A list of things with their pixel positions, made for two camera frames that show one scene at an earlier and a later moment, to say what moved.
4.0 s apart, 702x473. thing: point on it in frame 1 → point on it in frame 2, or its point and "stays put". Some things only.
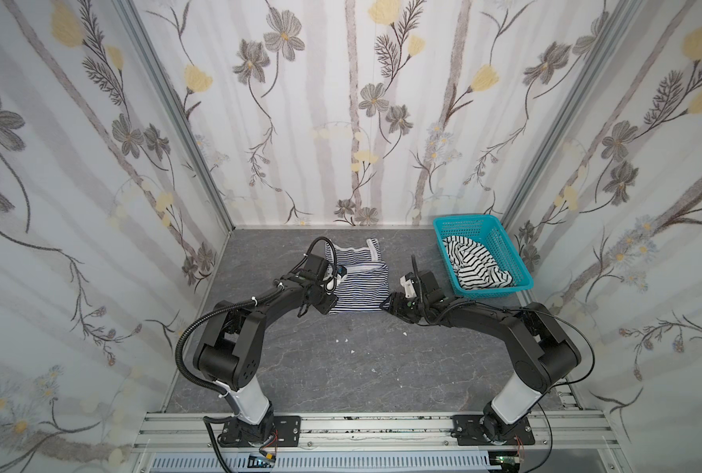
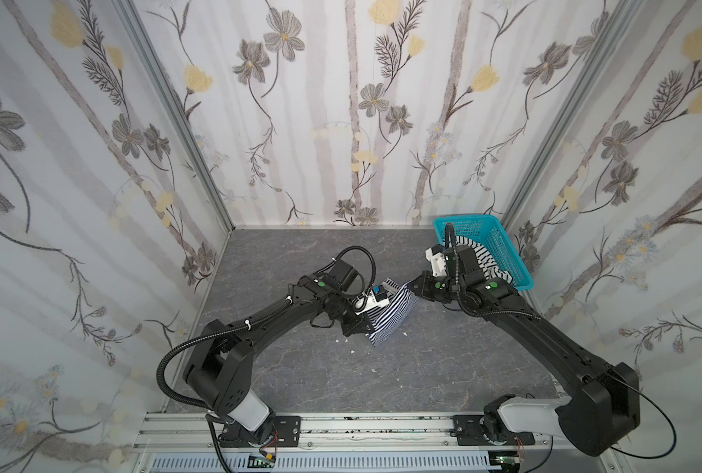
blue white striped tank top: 366,281 → 387,319
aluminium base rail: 197,434 stays put
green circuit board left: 263,459 stays put
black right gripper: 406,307 → 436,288
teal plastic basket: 490,233 stays put
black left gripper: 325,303 → 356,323
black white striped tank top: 473,267 stays put
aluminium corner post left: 135,15 stays put
